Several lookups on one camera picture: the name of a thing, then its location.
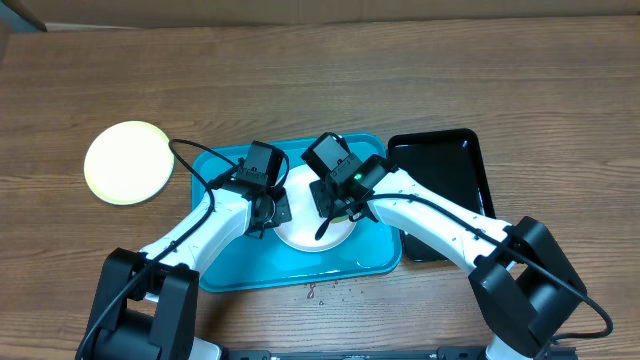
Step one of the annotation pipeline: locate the pink plate with sauce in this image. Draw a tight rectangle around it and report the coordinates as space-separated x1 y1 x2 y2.
275 164 356 252

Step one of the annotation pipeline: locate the yellow-green plate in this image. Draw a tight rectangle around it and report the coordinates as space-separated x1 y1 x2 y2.
83 121 175 206

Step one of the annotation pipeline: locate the green yellow scrub sponge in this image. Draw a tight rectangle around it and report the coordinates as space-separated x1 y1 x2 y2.
330 214 353 224

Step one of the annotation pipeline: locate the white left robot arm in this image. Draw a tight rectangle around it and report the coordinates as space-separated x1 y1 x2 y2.
76 141 291 359

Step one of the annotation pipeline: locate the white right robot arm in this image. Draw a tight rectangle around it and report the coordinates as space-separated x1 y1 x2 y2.
301 133 586 359

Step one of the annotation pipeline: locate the teal plastic tray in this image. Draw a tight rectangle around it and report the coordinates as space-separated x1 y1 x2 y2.
192 133 402 293

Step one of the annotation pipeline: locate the black water tray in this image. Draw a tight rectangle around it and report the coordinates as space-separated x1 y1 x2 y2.
386 128 497 263

